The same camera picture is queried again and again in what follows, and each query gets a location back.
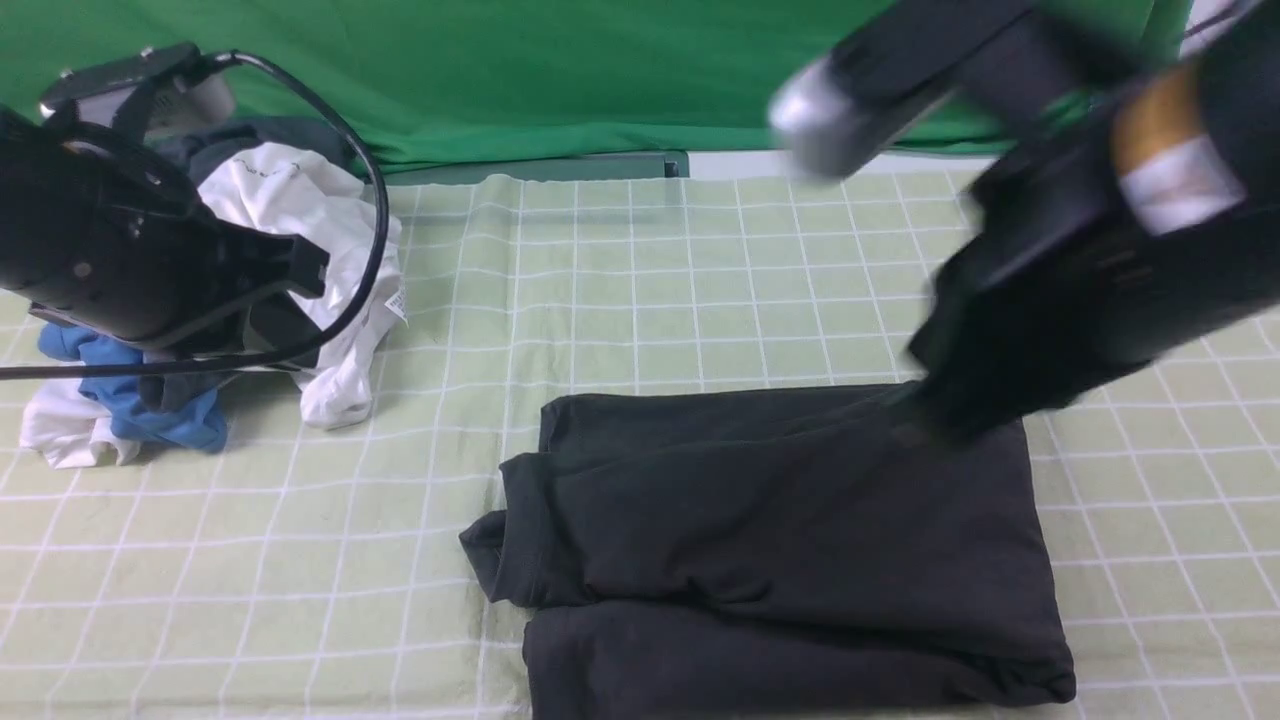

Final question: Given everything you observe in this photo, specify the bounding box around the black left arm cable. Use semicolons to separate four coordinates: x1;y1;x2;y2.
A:
0;50;390;380

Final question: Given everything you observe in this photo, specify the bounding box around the white crumpled shirt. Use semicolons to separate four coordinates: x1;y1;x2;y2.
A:
17;143;406;469

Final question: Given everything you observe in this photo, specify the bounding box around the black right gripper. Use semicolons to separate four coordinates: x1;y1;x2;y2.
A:
900;40;1277;445

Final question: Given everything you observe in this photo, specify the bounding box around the dark gray crumpled garment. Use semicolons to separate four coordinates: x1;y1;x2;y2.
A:
148;117;355;184

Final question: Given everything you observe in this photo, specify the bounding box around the blue crumpled shirt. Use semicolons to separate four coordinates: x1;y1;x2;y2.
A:
37;324;232;454

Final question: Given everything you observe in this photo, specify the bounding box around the dark gray long-sleeve shirt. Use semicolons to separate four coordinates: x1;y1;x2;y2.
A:
460;386;1076;719

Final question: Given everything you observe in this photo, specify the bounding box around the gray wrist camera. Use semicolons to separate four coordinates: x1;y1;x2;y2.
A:
767;56;954;184
38;42;236;138

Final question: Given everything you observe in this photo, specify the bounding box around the green backdrop cloth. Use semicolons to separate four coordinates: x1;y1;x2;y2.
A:
0;0;1196;176

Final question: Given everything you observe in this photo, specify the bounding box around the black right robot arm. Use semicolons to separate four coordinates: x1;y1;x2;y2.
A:
831;1;1277;445

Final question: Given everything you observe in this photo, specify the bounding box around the green checkered tablecloth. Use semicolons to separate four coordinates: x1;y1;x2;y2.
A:
1;168;1279;719

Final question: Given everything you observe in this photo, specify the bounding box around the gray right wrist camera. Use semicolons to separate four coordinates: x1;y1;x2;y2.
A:
767;56;954;184

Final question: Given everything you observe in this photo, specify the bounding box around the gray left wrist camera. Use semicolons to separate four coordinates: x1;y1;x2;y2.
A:
38;42;236;138

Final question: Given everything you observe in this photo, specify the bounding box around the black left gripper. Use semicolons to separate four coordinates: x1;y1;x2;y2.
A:
1;110;329;360

